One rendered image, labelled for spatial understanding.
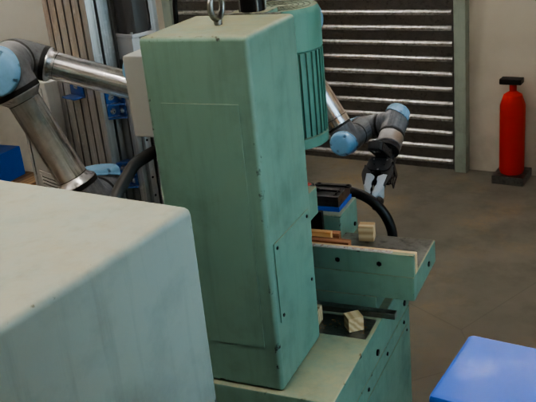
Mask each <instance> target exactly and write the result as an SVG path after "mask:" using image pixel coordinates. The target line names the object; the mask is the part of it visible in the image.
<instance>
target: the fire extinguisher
mask: <svg viewBox="0 0 536 402"><path fill-rule="evenodd" d="M523 82H524V77H502V78H500V79H499V84H500V85H510V91H508V92H506V93H504V94H503V97H502V100H501V103H500V113H499V168H498V169H497V170H496V171H495V173H494V174H493V175H492V176H491V183H497V184H504V185H512V186H520V187H523V186H524V184H525V183H526V182H527V180H528V179H529V178H530V177H531V174H532V167H524V163H525V130H526V103H525V101H524V98H523V95H522V93H520V92H519V91H517V85H521V84H522V83H523Z"/></svg>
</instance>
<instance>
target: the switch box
mask: <svg viewBox="0 0 536 402"><path fill-rule="evenodd" d="M123 62H124V71H125V76H126V81H127V86H128V96H129V101H130V106H131V112H132V121H133V126H134V132H135V136H142V137H154V136H153V130H152V120H151V115H150V109H149V103H148V94H147V89H146V83H145V77H144V67H143V62H142V57H141V51H140V49H138V50H137V51H135V52H132V53H129V54H127V55H124V56H123Z"/></svg>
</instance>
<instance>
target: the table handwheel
mask: <svg viewBox="0 0 536 402"><path fill-rule="evenodd" d="M350 194H352V197H356V199H359V200H361V201H363V202H365V203H367V204H368V205H369V206H370V207H372V208H373V209H374V210H375V211H376V212H377V214H378V215H379V216H380V217H381V219H382V220H383V222H384V225H385V227H386V231H387V235H388V236H394V237H398V235H397V230H396V224H395V222H394V220H393V218H392V216H391V214H390V212H389V211H388V209H387V208H386V207H385V205H384V204H383V203H382V202H381V201H380V200H379V199H377V198H376V197H375V196H373V195H371V194H369V193H368V192H367V191H364V190H361V189H359V188H356V187H351V188H350Z"/></svg>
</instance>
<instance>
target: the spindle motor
mask: <svg viewBox="0 0 536 402"><path fill-rule="evenodd" d="M266 7H277V8H278V12H281V14H292V15H293V16H294V28H295V38H296V48H297V56H298V71H299V81H300V91H301V110H302V120H303V131H304V141H305V150H306V149H310V148H315V147H317V146H320V145H322V144H323V143H325V142H326V141H327V140H328V139H329V127H328V126H329V124H328V112H327V100H326V88H325V66H324V54H323V45H322V44H323V41H322V29H321V8H320V6H319V5H318V4H317V2H316V1H313V0H281V1H272V2H267V3H266Z"/></svg>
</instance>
